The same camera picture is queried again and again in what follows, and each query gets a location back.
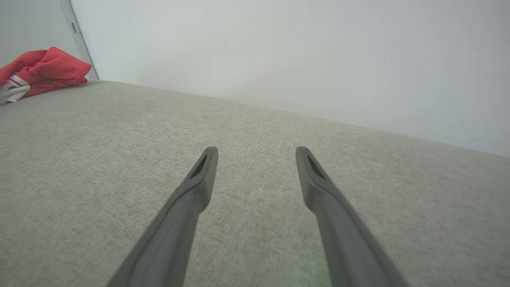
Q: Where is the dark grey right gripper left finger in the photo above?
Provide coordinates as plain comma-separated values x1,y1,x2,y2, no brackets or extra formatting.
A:
106,146,219,287

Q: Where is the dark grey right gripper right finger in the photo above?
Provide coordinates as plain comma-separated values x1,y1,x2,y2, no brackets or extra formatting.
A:
295,146,409,287

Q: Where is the red white basketball jersey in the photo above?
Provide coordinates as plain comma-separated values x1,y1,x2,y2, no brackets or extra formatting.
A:
0,47,92,105

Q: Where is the grey wall corner trim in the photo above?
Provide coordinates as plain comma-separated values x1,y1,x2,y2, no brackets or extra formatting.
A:
60,0,99,81

